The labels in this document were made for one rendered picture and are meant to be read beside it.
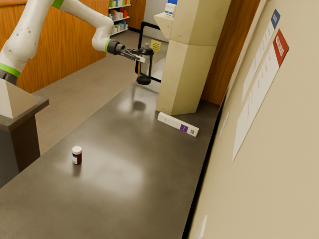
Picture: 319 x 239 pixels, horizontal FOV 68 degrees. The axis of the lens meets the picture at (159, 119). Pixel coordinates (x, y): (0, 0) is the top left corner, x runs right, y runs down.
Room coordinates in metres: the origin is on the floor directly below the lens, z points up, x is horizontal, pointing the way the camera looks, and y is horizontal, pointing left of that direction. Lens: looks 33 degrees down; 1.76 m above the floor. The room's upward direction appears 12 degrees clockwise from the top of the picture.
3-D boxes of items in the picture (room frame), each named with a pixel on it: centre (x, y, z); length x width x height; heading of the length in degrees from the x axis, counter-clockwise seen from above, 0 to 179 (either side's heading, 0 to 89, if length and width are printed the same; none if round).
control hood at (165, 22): (1.51, 0.06, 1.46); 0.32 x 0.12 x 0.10; 167
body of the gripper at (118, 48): (1.56, 0.34, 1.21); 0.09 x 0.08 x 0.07; 77
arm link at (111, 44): (1.58, 0.41, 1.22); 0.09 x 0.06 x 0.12; 167
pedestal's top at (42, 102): (1.06, 0.87, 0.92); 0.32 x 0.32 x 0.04; 82
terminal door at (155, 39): (1.70, 0.13, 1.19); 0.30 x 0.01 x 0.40; 70
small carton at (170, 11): (1.46, 0.07, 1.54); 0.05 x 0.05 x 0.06; 74
